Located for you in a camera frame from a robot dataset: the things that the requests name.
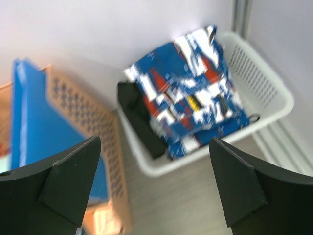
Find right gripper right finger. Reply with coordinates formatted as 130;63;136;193
209;138;313;235

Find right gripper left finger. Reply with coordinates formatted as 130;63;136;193
0;136;101;235

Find black trousers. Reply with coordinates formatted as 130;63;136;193
117;82;167;159

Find blue patterned garment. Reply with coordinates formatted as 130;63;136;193
123;24;250;160

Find blue folder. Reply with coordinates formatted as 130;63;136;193
10;58;110;200

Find orange file organizer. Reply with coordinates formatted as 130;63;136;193
0;59;132;235

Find white plastic basket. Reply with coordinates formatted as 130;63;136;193
117;25;294;177

